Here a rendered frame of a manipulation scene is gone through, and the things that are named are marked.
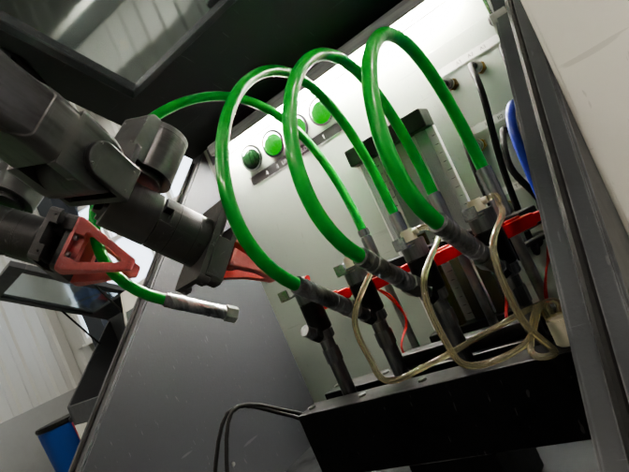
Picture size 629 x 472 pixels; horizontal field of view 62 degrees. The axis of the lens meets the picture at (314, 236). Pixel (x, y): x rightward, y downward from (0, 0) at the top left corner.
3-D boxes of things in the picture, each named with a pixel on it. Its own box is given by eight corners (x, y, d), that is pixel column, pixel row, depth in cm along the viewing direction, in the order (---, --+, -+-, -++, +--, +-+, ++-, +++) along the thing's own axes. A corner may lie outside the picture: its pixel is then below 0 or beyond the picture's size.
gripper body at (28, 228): (94, 240, 68) (39, 224, 68) (67, 208, 58) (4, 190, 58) (72, 286, 65) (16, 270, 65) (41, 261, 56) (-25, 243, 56)
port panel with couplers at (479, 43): (504, 246, 75) (414, 55, 77) (510, 242, 78) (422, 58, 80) (599, 211, 68) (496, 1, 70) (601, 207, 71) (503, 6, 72)
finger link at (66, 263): (152, 252, 66) (81, 231, 66) (140, 231, 60) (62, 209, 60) (131, 302, 64) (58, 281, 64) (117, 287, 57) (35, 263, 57)
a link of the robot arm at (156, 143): (19, 173, 48) (83, 164, 44) (72, 83, 53) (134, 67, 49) (110, 240, 57) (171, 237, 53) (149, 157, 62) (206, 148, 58)
